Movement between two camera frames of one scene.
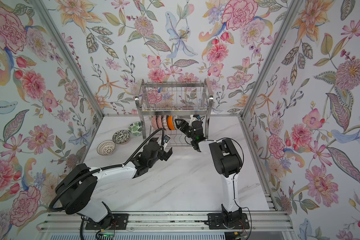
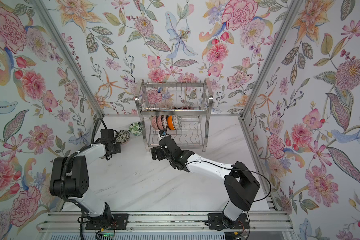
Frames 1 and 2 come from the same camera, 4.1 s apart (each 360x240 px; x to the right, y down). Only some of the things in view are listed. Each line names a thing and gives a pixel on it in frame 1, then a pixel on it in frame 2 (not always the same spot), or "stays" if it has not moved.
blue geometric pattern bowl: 164,122 stays
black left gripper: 165,153 → 118,148
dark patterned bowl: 159,121 stays
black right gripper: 183,124 → 160,151
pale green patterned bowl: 175,117 stays
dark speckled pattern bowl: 121,136 stays
